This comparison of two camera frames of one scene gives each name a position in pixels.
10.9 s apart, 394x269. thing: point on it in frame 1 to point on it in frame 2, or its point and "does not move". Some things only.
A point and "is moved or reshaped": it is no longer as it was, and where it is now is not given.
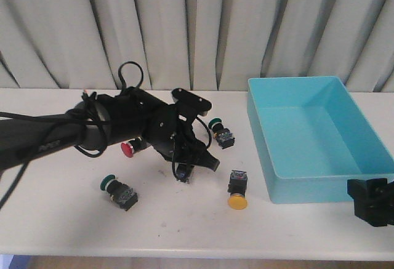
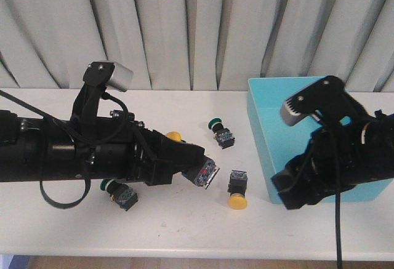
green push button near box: [224, 137] does not move
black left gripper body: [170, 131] to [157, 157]
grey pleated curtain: [195, 31] does not move
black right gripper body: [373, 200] to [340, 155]
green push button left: [123, 194] does not move
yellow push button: [237, 199] does not move
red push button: [130, 147] is moved or reshaped
